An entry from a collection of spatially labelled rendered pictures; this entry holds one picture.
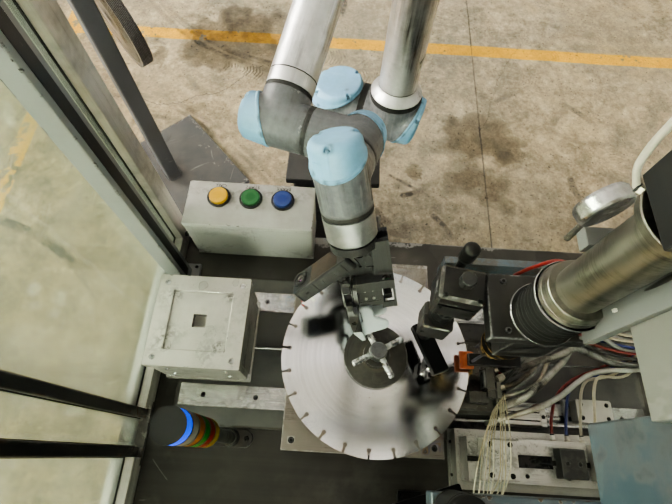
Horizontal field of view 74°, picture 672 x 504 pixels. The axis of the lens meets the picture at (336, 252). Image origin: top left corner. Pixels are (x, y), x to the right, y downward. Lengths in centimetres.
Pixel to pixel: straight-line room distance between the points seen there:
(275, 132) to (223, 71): 192
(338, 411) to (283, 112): 49
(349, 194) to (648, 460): 40
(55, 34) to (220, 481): 80
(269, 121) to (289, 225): 33
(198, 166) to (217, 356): 143
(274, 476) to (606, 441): 64
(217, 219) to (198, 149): 128
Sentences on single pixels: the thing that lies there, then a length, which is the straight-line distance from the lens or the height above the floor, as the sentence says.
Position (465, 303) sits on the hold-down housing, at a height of 125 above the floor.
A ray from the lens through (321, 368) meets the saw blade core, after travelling 80.
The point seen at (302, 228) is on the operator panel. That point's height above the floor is 90.
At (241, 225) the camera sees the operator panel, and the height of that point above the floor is 90.
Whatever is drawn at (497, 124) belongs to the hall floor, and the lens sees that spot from 246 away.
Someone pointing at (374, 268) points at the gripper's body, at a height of 113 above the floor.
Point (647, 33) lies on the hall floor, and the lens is 334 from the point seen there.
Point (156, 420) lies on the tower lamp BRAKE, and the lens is 61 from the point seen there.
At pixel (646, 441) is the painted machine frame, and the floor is 131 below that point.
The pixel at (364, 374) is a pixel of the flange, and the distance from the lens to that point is 79.
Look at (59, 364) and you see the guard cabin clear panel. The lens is 76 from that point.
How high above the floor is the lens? 174
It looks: 65 degrees down
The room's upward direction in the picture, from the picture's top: 3 degrees clockwise
